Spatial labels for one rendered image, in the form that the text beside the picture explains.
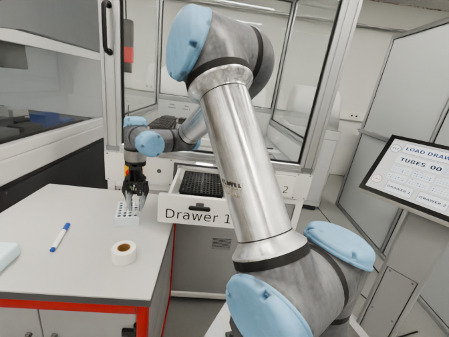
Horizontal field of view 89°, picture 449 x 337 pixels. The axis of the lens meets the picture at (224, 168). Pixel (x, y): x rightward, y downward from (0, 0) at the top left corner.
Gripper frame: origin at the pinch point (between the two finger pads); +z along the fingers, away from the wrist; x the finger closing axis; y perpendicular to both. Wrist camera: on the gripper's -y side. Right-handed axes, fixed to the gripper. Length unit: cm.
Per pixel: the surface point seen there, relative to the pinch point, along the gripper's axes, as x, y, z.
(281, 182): 68, -6, -8
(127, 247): -1.2, 20.8, 2.3
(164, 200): 10.0, 12.5, -9.5
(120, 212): -5.3, 1.2, 1.4
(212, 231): 38.6, -16.5, 26.6
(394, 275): 113, 32, 22
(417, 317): 182, 21, 81
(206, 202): 24.0, 16.1, -10.3
